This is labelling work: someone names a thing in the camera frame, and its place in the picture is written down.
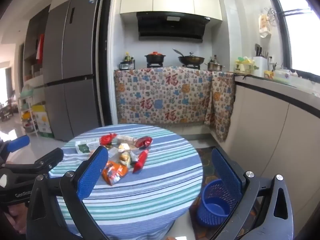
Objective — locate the orange snack packet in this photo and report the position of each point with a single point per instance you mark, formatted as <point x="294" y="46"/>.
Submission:
<point x="115" y="172"/>

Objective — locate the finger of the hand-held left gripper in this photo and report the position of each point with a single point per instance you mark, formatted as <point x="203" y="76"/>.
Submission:
<point x="45" y="160"/>
<point x="18" y="142"/>

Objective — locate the steel pot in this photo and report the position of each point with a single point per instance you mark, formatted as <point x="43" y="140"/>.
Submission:
<point x="214" y="66"/>

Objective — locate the blue plastic basket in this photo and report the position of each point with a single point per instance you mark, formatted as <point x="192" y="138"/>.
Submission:
<point x="212" y="210"/>

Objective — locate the red plastic wrapper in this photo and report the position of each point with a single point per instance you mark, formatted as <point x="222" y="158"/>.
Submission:
<point x="107" y="139"/>

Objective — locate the long red packet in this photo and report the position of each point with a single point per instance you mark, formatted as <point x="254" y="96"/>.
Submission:
<point x="140" y="161"/>

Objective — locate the grey refrigerator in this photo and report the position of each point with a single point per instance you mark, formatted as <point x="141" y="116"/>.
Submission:
<point x="75" y="55"/>

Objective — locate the yellow green kitchen items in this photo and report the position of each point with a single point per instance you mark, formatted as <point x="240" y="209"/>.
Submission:
<point x="243" y="65"/>

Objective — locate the window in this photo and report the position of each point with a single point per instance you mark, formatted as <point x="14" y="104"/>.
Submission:
<point x="300" y="30"/>

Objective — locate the round striped-cloth table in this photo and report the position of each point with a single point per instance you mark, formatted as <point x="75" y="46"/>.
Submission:
<point x="155" y="180"/>

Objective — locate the crushed red can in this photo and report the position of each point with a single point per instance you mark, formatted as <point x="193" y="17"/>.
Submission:
<point x="143" y="142"/>

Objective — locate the white yellow snack bag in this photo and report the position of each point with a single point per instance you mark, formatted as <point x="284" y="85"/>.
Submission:
<point x="125" y="157"/>

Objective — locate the condiment bottle rack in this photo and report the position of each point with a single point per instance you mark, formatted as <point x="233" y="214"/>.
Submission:
<point x="127" y="62"/>

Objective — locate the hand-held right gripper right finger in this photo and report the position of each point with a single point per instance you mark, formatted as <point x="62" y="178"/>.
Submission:
<point x="225" y="172"/>

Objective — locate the large printed blanket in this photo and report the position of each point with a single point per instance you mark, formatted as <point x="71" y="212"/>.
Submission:
<point x="162" y="97"/>

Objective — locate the green white milk carton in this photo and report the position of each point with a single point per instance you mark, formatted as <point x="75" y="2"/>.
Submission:
<point x="86" y="146"/>

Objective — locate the white storage rack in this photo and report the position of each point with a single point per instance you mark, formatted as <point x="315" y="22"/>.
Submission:
<point x="26" y="110"/>

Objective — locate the wok with glass lid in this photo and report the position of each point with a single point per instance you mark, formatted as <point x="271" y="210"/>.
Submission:
<point x="191" y="60"/>

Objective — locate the grey shelf unit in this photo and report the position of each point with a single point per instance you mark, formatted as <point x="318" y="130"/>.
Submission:
<point x="35" y="42"/>

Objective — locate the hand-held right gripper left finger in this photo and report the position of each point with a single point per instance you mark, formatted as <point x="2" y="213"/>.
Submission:
<point x="91" y="172"/>

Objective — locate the person's left hand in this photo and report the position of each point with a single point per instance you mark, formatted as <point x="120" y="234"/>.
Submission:
<point x="15" y="215"/>

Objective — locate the black range hood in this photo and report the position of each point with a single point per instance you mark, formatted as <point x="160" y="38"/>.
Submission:
<point x="170" y="27"/>

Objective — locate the yellow white carton box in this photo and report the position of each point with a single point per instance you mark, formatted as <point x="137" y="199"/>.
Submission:
<point x="42" y="120"/>

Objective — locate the small printed blanket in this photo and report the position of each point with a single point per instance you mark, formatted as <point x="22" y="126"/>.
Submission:
<point x="221" y="105"/>

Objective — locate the white lower cabinet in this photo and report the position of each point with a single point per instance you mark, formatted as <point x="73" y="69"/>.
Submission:
<point x="275" y="130"/>

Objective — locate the beige paper bag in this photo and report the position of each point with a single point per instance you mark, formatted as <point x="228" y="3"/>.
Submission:
<point x="125" y="138"/>

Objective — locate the black clay pot red lid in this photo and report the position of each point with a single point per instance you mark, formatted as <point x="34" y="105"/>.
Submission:
<point x="155" y="58"/>

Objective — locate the hanging cloth bag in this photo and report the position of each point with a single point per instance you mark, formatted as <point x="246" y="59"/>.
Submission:
<point x="264" y="26"/>

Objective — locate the white knife block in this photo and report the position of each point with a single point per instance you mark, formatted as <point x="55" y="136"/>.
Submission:
<point x="260" y="66"/>

